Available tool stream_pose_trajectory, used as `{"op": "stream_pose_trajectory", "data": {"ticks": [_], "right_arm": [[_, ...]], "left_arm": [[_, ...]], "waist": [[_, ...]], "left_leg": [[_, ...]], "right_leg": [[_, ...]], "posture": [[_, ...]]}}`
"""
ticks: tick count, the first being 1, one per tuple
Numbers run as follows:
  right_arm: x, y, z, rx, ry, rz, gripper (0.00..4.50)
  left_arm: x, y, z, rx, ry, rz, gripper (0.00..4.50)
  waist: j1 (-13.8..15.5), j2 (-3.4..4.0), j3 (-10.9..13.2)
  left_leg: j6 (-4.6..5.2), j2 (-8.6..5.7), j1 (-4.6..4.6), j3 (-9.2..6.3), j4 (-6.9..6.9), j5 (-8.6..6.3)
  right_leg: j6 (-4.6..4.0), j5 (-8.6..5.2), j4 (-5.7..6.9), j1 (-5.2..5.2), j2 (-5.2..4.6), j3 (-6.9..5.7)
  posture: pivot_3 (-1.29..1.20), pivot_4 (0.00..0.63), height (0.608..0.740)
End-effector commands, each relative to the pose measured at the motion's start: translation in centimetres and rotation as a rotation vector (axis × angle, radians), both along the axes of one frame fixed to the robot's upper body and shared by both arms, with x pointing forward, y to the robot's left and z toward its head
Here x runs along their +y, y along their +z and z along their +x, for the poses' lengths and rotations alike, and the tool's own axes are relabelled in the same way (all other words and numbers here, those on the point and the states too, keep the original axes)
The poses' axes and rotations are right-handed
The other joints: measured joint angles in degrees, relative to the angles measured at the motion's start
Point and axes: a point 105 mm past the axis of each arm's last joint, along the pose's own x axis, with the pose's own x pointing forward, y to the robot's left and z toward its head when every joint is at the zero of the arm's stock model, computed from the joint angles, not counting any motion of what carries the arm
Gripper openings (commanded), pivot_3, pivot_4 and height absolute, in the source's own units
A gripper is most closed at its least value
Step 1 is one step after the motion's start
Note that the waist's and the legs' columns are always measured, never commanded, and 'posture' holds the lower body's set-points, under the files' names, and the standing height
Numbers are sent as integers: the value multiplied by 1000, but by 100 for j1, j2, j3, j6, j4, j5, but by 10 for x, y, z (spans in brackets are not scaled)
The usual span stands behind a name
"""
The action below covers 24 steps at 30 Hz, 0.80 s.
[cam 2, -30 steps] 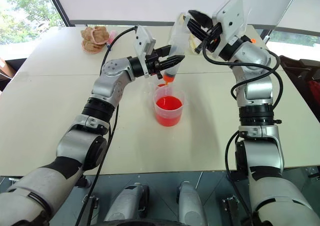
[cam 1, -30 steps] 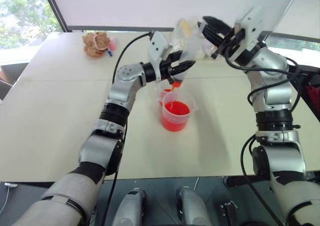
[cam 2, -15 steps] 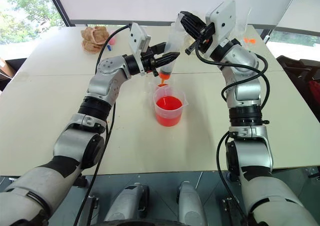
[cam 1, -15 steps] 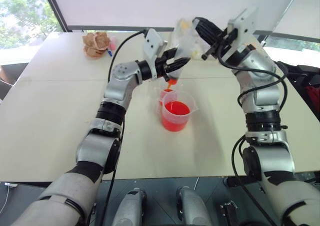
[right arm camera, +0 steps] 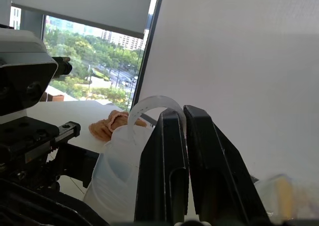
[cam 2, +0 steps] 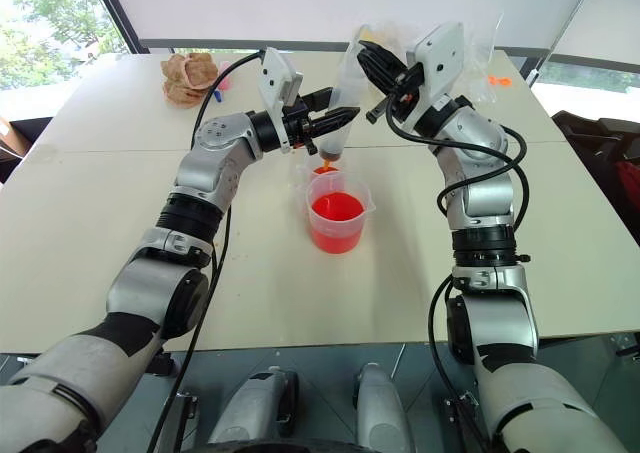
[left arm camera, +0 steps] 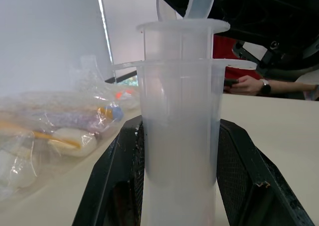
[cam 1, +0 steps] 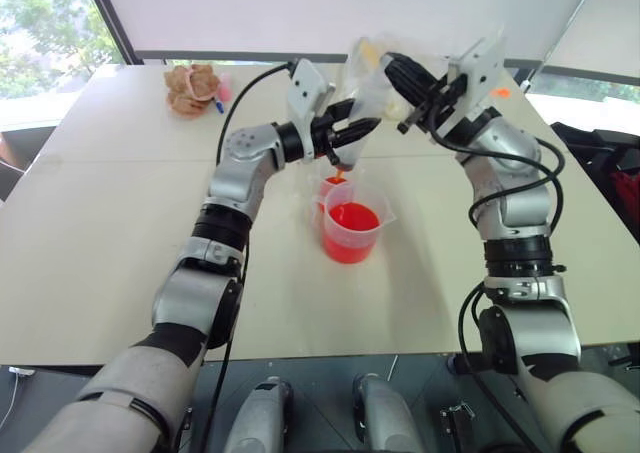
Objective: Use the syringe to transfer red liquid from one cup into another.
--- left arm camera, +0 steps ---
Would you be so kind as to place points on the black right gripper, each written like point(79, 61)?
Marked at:
point(269, 14)

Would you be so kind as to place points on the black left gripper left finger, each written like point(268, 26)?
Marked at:
point(112, 166)

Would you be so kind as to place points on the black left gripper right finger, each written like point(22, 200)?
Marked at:
point(244, 176)

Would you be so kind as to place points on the translucent plastic syringe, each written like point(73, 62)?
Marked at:
point(179, 136)

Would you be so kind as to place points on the person's bare hand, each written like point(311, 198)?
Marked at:
point(246, 85)

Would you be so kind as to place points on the person's red shirt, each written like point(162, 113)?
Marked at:
point(224, 49)

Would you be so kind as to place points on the clear plastic bag of supplies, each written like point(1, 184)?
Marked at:
point(57, 133)

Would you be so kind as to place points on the clear bag with orange items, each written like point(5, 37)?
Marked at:
point(124, 96)

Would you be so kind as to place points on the black wrist watch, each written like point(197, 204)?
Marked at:
point(266, 86)

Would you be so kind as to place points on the black phone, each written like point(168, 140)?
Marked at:
point(230, 81)

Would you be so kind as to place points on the clear glass flask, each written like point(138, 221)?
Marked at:
point(88, 71)

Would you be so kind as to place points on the white partition panel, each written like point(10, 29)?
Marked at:
point(49, 36)

